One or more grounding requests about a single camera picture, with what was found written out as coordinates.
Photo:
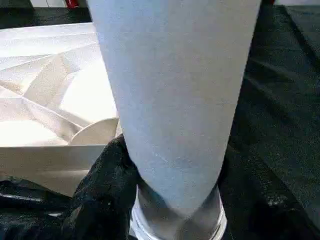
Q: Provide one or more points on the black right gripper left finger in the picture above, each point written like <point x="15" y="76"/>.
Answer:
<point x="105" y="195"/>

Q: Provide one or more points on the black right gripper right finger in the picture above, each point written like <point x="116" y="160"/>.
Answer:
<point x="262" y="215"/>

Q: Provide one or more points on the white plastic table leg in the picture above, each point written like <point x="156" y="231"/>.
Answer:
<point x="170" y="87"/>

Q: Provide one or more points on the white plastic table top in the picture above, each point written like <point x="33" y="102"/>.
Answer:
<point x="37" y="87"/>

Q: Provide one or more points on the black table mat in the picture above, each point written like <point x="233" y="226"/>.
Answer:
<point x="280" y="87"/>

